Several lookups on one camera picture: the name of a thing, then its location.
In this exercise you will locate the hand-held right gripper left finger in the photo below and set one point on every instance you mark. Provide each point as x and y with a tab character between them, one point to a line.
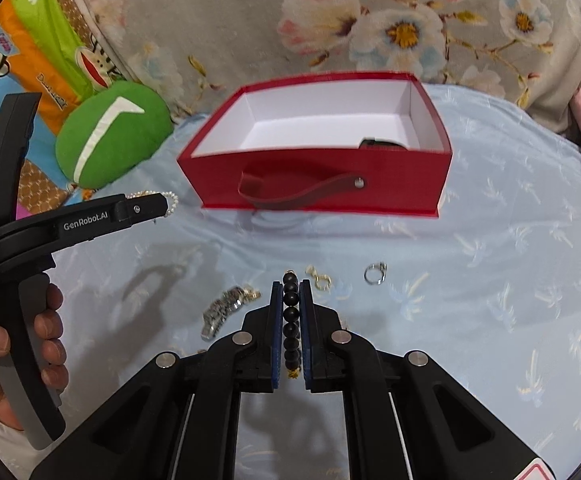
274	335

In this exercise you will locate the person's left hand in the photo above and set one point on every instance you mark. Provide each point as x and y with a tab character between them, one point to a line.
50	330

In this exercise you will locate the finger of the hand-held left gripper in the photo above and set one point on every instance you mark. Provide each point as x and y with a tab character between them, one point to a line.
143	207

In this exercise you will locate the black wristwatch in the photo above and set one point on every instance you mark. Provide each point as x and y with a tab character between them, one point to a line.
383	143

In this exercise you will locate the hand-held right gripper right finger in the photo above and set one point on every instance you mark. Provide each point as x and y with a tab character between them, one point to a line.
306	335

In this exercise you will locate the grey floral blanket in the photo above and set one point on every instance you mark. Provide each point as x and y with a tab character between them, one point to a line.
250	25

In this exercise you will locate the cartoon monkey printed cloth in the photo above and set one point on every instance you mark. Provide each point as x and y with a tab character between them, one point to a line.
35	60

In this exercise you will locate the gold earring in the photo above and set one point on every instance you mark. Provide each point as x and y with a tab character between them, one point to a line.
319	280

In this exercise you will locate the green plush pillow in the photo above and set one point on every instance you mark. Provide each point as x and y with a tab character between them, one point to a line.
120	130

